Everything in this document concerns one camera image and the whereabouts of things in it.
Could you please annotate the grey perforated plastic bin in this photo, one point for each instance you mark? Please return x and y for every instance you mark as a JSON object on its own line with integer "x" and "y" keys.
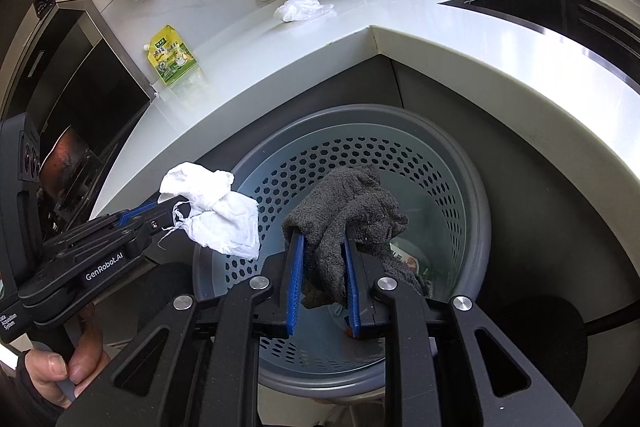
{"x": 450, "y": 217}

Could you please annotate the person's left hand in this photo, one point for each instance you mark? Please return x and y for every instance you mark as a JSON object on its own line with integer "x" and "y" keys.
{"x": 85, "y": 357}

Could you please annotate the black kitchen stove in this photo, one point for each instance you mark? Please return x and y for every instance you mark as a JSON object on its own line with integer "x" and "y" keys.
{"x": 90, "y": 87}

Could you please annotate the white paper towel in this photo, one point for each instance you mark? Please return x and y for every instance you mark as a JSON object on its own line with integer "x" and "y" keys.
{"x": 220, "y": 212}

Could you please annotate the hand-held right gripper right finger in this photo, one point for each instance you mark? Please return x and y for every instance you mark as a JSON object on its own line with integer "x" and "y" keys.
{"x": 352, "y": 297}

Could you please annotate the dark frying pan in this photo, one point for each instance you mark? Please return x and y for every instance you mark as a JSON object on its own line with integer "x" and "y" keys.
{"x": 67, "y": 167}

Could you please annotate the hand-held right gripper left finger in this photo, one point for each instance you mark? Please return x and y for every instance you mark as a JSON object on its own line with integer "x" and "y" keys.
{"x": 295, "y": 287}

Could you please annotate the clear plastic bag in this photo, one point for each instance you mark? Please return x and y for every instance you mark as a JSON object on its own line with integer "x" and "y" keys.
{"x": 302, "y": 7}

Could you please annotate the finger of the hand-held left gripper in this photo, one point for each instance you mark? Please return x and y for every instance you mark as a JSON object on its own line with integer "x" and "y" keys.
{"x": 167, "y": 217}
{"x": 137, "y": 213}

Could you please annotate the black kitchen sink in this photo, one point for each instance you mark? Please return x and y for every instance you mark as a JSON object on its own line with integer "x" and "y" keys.
{"x": 550, "y": 12}

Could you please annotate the grey towel rag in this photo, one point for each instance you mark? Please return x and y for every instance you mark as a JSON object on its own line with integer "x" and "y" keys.
{"x": 350, "y": 207}

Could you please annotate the yellow green seasoning pouch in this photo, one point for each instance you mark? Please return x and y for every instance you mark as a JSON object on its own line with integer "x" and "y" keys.
{"x": 172, "y": 57}

